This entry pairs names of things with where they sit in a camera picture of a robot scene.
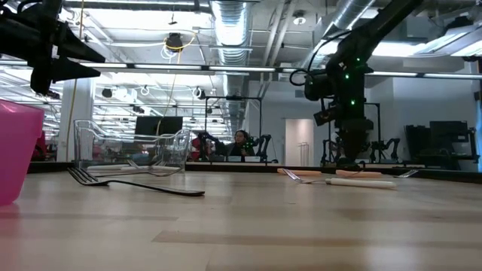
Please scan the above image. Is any clear plastic bin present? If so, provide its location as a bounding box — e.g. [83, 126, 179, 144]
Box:
[74, 119, 191, 177]

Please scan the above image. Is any pink plastic bin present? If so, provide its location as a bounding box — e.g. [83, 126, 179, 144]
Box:
[0, 99, 45, 207]

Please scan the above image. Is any black cable reel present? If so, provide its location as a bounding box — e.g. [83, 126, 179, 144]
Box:
[165, 32, 185, 52]

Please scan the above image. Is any black monitor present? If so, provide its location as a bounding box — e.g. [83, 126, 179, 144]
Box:
[134, 115, 184, 139]

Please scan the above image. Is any black shelving unit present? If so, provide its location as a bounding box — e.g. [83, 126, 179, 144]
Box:
[404, 120, 480, 169]

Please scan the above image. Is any red object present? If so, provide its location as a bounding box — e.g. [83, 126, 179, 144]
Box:
[191, 135, 207, 161]

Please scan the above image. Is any white pillar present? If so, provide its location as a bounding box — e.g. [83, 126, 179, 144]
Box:
[56, 73, 94, 163]

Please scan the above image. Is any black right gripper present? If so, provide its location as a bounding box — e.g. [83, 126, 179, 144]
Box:
[304, 56, 374, 165]

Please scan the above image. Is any silver ventilation duct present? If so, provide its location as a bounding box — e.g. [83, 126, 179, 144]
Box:
[209, 0, 252, 125]

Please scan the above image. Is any person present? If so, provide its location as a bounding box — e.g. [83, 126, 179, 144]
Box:
[225, 129, 259, 157]

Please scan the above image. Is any orange-handled fork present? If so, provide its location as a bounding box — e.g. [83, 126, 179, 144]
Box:
[276, 168, 324, 178]
[334, 169, 419, 179]

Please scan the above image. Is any white door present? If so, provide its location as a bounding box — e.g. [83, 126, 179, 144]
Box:
[284, 117, 316, 167]

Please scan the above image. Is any black rig frame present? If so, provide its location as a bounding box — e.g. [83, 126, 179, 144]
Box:
[204, 95, 264, 163]

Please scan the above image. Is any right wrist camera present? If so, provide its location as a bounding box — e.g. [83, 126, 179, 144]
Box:
[313, 107, 340, 128]

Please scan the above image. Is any yellow power cable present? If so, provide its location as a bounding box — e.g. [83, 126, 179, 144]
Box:
[156, 33, 197, 136]
[66, 0, 84, 163]

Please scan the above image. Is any long light bar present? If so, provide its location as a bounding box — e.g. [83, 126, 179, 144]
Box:
[0, 59, 482, 81]

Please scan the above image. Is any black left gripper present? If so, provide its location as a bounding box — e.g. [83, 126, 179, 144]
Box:
[32, 0, 106, 95]

